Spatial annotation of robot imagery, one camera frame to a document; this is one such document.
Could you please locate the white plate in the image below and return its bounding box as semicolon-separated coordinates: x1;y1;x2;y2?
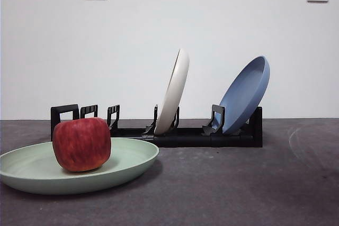
153;48;190;135

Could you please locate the green plate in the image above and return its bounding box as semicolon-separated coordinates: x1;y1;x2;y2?
0;137;160;195

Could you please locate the blue plate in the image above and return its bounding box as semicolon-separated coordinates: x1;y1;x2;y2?
213;55;271;134

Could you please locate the red apple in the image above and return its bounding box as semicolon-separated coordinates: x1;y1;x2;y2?
52;116;112;173

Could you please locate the black plate rack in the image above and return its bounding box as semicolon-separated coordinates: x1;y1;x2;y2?
50;103;263;148

